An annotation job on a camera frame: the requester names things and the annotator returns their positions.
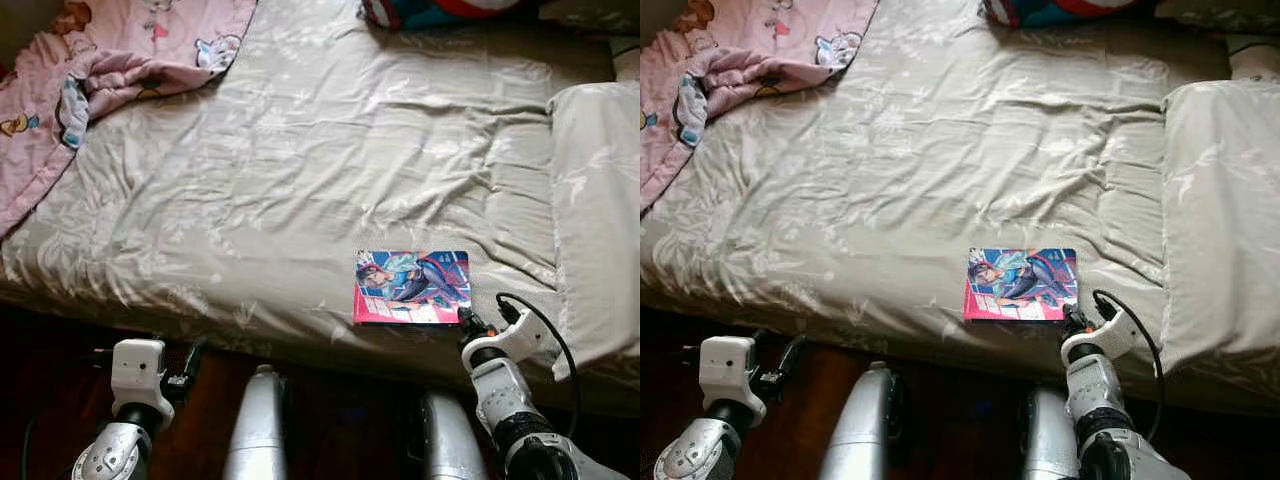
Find colourful comic book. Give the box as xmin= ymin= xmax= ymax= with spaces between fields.
xmin=352 ymin=250 xmax=473 ymax=326
xmin=963 ymin=248 xmax=1081 ymax=323

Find large beige floral pillow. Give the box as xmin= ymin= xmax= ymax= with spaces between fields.
xmin=1160 ymin=78 xmax=1280 ymax=401
xmin=547 ymin=80 xmax=641 ymax=381

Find pink cartoon print blanket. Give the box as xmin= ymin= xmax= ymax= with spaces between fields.
xmin=0 ymin=0 xmax=259 ymax=241
xmin=640 ymin=0 xmax=881 ymax=211

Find silver left robot leg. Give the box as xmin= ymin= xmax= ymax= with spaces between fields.
xmin=222 ymin=364 xmax=293 ymax=480
xmin=818 ymin=360 xmax=906 ymax=480

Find silver robot leg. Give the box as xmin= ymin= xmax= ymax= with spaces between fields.
xmin=1020 ymin=385 xmax=1081 ymax=480
xmin=222 ymin=364 xmax=293 ymax=480
xmin=818 ymin=360 xmax=906 ymax=480
xmin=418 ymin=390 xmax=488 ymax=480

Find silver right robot leg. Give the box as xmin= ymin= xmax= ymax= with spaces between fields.
xmin=1020 ymin=385 xmax=1081 ymax=480
xmin=418 ymin=390 xmax=488 ymax=480

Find beige floral bed sheet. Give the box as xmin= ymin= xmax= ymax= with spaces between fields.
xmin=0 ymin=0 xmax=641 ymax=416
xmin=640 ymin=0 xmax=1280 ymax=416

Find small pale beige pillow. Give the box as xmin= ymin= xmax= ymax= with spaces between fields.
xmin=608 ymin=35 xmax=641 ymax=83
xmin=1225 ymin=35 xmax=1280 ymax=83

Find red white blue bolster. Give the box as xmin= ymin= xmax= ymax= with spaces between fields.
xmin=982 ymin=0 xmax=1161 ymax=29
xmin=360 ymin=0 xmax=541 ymax=31

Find grey-beige floral pillow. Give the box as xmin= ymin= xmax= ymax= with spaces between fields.
xmin=538 ymin=0 xmax=641 ymax=36
xmin=1155 ymin=0 xmax=1280 ymax=36

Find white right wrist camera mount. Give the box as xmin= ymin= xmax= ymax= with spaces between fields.
xmin=1062 ymin=305 xmax=1143 ymax=363
xmin=487 ymin=308 xmax=577 ymax=384

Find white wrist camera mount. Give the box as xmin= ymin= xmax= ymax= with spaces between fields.
xmin=1062 ymin=305 xmax=1143 ymax=363
xmin=698 ymin=335 xmax=756 ymax=416
xmin=110 ymin=338 xmax=166 ymax=421
xmin=487 ymin=308 xmax=577 ymax=384

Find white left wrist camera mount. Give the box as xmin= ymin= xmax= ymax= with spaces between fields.
xmin=698 ymin=335 xmax=756 ymax=416
xmin=110 ymin=338 xmax=166 ymax=421

